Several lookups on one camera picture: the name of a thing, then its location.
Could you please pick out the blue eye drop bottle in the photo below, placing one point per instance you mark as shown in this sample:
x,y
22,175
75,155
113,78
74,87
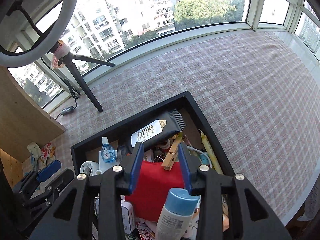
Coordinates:
x,y
108,153

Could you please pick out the light wood board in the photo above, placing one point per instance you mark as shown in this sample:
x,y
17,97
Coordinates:
x,y
22,120

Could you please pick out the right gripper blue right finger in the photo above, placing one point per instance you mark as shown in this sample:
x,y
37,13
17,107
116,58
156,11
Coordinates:
x,y
203,182

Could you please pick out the white sunscreen bottle blue cap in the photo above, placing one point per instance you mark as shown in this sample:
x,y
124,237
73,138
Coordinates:
x,y
176,214

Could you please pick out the black tripod stand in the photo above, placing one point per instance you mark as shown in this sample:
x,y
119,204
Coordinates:
x,y
68,62

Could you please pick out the pine plank panel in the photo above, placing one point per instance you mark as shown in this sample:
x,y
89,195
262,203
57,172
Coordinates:
x,y
12,168

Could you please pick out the pink plaid tablecloth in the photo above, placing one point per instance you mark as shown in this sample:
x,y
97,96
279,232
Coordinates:
x,y
259,98

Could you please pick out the wooden clothespin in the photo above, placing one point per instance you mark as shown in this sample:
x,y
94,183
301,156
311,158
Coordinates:
x,y
171,155

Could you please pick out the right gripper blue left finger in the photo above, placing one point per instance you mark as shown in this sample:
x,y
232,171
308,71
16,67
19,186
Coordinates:
x,y
120,180

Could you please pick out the white box with label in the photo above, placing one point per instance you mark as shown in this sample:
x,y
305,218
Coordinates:
x,y
127,215

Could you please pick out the yellow long snack stick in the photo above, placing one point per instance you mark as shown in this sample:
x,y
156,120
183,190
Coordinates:
x,y
210,153

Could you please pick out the beige shower cap packet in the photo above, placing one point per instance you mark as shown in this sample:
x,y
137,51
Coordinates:
x,y
34,150

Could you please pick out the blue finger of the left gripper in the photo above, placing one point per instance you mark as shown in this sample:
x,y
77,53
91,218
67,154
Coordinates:
x,y
48,171

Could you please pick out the coffee mate creamer sachet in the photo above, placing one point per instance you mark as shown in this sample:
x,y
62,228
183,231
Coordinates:
x,y
146,229

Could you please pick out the white ring light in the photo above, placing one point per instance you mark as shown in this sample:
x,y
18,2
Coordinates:
x,y
47,44

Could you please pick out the red cloth pouch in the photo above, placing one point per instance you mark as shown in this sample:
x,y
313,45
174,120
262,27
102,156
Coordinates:
x,y
152,189

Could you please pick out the black wet wipes pack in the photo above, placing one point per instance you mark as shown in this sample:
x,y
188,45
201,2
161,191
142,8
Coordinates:
x,y
160,128

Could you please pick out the black storage tray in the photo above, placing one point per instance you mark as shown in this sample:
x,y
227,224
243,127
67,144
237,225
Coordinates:
x,y
89,187

